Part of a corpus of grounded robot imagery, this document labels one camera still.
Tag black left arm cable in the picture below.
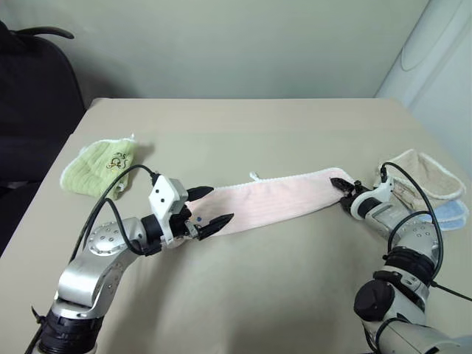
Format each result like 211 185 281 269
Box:
69 164 160 272

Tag beige towel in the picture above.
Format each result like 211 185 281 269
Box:
373 148 467 214

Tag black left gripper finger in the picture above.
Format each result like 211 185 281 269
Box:
198 212 235 241
187 185 215 203

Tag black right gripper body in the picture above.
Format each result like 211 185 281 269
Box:
344 179 369 209

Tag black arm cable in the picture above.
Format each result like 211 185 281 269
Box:
69 164 160 272
379 161 467 298

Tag black office chair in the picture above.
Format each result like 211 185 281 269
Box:
0 20 88 256

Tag pink towel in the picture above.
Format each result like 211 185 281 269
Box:
183 167 352 241

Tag light blue towel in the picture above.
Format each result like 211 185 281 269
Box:
428 200 471 233

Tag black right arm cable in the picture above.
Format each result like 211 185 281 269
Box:
379 161 467 298

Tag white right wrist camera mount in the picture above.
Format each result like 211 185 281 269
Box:
349 176 395 221

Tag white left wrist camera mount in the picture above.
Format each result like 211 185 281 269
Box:
147 176 190 247

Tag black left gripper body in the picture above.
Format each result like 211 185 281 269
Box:
169 201 203 241

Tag green embroidered towel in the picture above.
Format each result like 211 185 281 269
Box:
60 133 144 202

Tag white rounded panel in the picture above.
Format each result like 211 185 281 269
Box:
373 0 472 123

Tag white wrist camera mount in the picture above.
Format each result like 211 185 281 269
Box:
147 176 190 247
349 176 395 221

